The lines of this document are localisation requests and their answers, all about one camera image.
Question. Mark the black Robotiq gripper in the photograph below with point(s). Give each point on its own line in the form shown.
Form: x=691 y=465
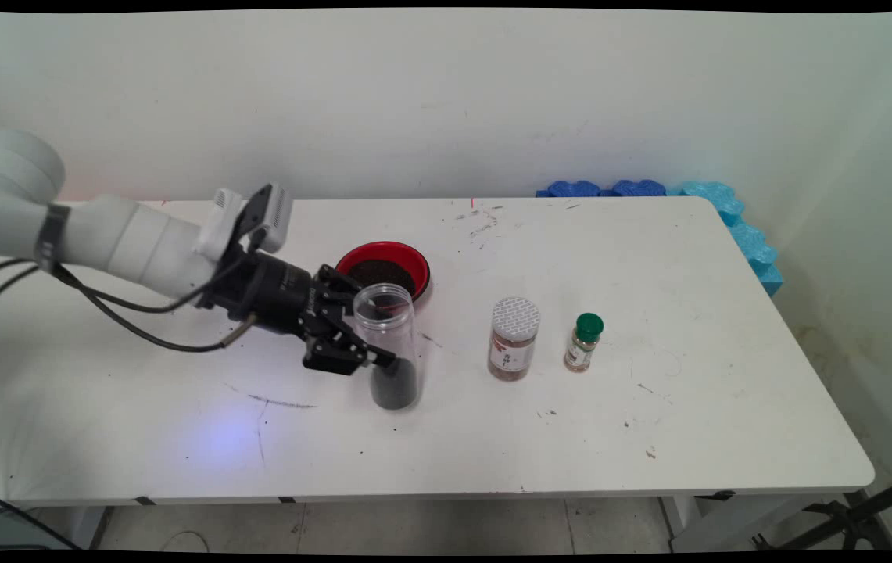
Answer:
x=274 y=293

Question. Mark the clear tall plastic jar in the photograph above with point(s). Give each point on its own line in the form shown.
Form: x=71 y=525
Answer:
x=391 y=328

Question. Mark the black seeds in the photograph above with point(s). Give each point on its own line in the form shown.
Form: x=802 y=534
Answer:
x=383 y=272
x=395 y=387

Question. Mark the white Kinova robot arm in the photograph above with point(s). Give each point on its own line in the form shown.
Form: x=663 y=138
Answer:
x=117 y=234

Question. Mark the red bowl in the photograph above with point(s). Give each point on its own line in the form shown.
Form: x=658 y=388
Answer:
x=383 y=252

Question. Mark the spice jar with white lid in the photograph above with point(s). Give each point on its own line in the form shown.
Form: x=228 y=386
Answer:
x=514 y=344

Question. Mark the small spice bottle green cap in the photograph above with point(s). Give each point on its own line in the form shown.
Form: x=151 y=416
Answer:
x=586 y=332

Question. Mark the dark blue foam mat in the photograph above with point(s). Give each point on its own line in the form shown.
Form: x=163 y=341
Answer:
x=637 y=188
x=571 y=188

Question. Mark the light blue foam mat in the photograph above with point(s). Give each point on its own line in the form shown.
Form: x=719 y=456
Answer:
x=750 y=242

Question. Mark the black tripod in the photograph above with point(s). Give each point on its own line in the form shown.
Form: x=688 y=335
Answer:
x=860 y=512

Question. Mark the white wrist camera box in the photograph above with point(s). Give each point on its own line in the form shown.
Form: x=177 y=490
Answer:
x=277 y=215

